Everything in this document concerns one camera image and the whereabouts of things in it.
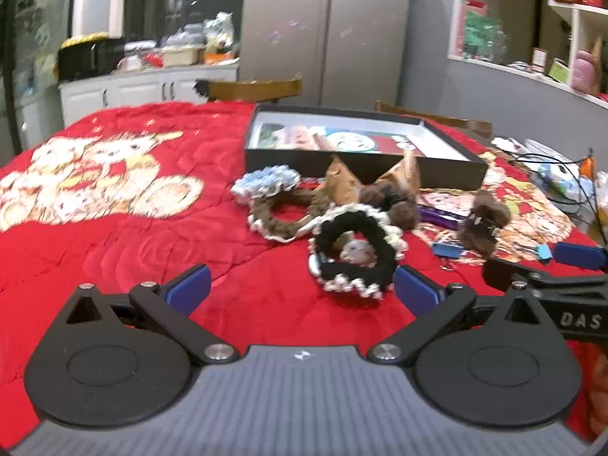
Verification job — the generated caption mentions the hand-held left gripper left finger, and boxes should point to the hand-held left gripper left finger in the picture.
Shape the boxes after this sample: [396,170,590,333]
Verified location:
[50,264,239,366]

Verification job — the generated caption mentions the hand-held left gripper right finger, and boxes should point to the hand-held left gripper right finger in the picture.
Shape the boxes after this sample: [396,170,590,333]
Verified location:
[370,266,566,366]

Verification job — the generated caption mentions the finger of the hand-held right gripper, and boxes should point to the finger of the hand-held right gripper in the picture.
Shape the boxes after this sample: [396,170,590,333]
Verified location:
[482,259,608,294]
[555,242,608,272]

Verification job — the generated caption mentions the black scrunchie with white trim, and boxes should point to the black scrunchie with white trim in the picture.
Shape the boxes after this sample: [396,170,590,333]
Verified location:
[308,203,409,301]

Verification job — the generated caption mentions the brown fuzzy scrunchie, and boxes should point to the brown fuzzy scrunchie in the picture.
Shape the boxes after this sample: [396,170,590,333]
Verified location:
[359,184,421,231]

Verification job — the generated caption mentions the brown furry hair clip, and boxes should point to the brown furry hair clip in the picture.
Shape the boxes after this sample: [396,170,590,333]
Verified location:
[457,192,513,253]

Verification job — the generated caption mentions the brown scrunchie with white trim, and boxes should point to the brown scrunchie with white trim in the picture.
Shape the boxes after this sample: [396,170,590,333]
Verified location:
[247,189,333,243]

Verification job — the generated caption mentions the tan bow hair clip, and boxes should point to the tan bow hair clip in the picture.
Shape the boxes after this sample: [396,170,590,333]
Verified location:
[324,149,423,206]

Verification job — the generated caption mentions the blue white scrunchie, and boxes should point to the blue white scrunchie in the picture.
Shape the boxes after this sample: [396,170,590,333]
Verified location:
[231,165,301,206]

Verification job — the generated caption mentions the black cardboard box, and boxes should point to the black cardboard box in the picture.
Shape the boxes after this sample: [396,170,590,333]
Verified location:
[244,103,489,192]

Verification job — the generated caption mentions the person's right hand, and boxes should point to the person's right hand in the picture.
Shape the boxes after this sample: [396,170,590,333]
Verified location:
[586,351,608,438]

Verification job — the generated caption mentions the red bear printed blanket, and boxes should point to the red bear printed blanket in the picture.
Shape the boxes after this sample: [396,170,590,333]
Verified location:
[0,101,608,438]

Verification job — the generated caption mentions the tissue pack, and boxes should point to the tissue pack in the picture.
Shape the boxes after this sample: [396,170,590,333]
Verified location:
[539,164,591,201]

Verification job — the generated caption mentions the green card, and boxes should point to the green card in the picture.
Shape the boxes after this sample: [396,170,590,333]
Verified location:
[548,58,571,84]

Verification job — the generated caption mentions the white kitchen cabinet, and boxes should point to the white kitchen cabinet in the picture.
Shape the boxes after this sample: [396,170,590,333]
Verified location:
[59,64,238,127]

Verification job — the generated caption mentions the wooden chair with dark tassel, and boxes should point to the wooden chair with dark tassel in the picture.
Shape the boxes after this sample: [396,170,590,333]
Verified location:
[195,78,303,103]

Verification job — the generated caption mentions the beige plastic basin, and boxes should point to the beige plastic basin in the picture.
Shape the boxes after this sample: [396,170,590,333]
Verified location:
[161,46,200,66]

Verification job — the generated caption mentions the green red poster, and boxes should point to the green red poster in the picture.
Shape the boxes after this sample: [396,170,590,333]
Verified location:
[458,1,504,60]

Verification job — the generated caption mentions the black countertop oven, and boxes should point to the black countertop oven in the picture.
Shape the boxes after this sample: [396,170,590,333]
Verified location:
[58,33,125,81]

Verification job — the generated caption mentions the printed plastic bag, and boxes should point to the printed plastic bag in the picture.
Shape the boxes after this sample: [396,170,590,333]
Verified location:
[204,12,236,53]

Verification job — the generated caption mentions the silver refrigerator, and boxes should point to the silver refrigerator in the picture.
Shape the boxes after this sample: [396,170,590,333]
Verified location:
[240,0,412,105]

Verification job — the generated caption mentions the glass door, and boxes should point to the glass door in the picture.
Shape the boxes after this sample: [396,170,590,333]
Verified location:
[0,0,77,155]

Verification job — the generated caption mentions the black cable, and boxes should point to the black cable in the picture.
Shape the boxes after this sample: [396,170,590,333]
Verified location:
[517,152,608,248]

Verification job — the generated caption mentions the white wall shelf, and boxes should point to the white wall shelf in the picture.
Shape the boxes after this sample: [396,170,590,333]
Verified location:
[448,0,608,105]

